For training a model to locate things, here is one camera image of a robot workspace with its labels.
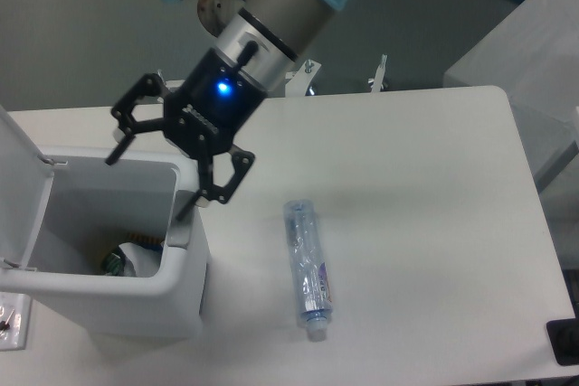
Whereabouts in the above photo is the black device at edge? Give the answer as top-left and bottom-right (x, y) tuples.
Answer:
(546, 318), (578, 366)

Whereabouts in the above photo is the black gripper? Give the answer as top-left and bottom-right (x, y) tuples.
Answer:
(104, 47), (268, 223)

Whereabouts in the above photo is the white trash can lid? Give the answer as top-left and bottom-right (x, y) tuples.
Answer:
(1, 110), (54, 269)

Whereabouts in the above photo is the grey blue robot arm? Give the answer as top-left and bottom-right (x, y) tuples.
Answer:
(107, 0), (348, 217)

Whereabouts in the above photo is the grey covered side table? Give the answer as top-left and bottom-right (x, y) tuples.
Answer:
(442, 0), (578, 191)

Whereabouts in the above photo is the colourful trash inside can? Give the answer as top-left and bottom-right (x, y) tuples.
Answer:
(100, 232), (165, 277)

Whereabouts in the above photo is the crushed clear plastic bottle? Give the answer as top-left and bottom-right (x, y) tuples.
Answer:
(283, 199), (333, 343)

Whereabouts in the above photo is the white pedestal base bracket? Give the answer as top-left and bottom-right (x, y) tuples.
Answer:
(156, 53), (390, 102)

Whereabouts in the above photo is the white wall plate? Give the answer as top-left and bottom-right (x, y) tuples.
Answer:
(1, 292), (32, 352)

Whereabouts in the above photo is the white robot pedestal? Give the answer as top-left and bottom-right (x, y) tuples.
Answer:
(197, 0), (244, 38)

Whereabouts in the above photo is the white trash can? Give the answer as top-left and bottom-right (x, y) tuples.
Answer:
(1, 146), (210, 339)

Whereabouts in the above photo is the clear plastic wrapper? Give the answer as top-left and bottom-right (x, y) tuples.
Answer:
(119, 242), (162, 278)

